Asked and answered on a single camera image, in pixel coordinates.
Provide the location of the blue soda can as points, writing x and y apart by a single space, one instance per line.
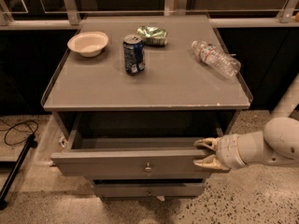
133 49

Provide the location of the white paper bowl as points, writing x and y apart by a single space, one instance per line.
88 44

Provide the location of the black floor stand bar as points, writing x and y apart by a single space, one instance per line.
30 143

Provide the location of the clear plastic water bottle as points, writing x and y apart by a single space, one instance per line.
223 63

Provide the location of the green crumpled chip bag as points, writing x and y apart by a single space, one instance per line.
153 36

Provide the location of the grey drawer cabinet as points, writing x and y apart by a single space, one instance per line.
174 92

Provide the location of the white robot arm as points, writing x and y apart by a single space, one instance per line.
276 145

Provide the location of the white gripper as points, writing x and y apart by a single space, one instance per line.
230 151

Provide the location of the small debris beside cabinet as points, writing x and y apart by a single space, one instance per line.
63 142

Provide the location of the grey drawer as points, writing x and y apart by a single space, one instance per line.
132 154
138 190

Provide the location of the grey bottom drawer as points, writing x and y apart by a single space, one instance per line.
138 190

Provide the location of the metal window railing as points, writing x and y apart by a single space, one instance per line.
58 14

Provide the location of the grey top drawer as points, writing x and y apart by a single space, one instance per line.
132 154

